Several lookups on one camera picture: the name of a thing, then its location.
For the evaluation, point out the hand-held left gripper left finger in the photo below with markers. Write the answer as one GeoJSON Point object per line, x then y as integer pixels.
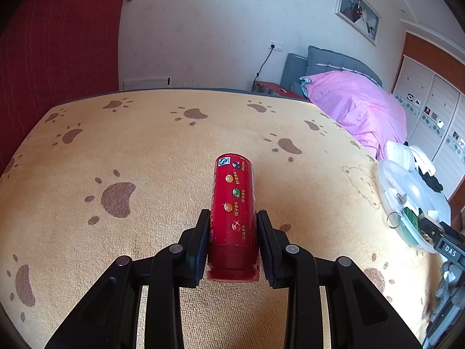
{"type": "Point", "coordinates": [201, 247]}

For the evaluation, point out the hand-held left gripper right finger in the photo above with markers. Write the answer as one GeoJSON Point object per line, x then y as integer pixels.
{"type": "Point", "coordinates": [267, 247]}

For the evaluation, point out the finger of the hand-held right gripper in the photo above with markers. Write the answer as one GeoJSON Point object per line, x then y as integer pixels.
{"type": "Point", "coordinates": [434, 229]}

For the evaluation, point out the green metal tin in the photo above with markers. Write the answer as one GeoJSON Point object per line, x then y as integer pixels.
{"type": "Point", "coordinates": [410, 225]}

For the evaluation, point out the clear plastic container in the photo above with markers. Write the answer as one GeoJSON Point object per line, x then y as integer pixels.
{"type": "Point", "coordinates": [403, 185]}

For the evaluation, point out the red cylindrical can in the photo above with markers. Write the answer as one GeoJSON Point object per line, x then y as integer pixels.
{"type": "Point", "coordinates": [234, 203]}

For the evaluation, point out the black cloth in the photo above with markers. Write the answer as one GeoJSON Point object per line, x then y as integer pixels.
{"type": "Point", "coordinates": [430, 181]}

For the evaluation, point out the white cloth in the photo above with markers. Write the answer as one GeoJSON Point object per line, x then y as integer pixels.
{"type": "Point", "coordinates": [397, 152]}

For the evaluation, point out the white sliding-door wardrobe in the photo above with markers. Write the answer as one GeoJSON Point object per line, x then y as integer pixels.
{"type": "Point", "coordinates": [428, 91]}

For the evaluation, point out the pink dotted quilt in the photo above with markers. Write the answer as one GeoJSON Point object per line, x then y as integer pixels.
{"type": "Point", "coordinates": [363, 109]}

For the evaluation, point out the red nightstand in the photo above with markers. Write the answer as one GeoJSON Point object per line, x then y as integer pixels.
{"type": "Point", "coordinates": [276, 89]}

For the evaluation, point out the grey padded headboard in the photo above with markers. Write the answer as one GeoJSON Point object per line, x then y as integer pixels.
{"type": "Point", "coordinates": [334, 61]}

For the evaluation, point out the red curtain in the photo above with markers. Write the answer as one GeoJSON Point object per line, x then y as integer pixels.
{"type": "Point", "coordinates": [54, 61]}

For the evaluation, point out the white wall heater panel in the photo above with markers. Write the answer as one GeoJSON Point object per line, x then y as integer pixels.
{"type": "Point", "coordinates": [145, 83]}

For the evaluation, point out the white wall socket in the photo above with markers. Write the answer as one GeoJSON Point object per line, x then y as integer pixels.
{"type": "Point", "coordinates": [276, 45]}

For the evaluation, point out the framed wall picture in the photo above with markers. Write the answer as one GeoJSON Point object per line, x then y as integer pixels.
{"type": "Point", "coordinates": [358, 11]}

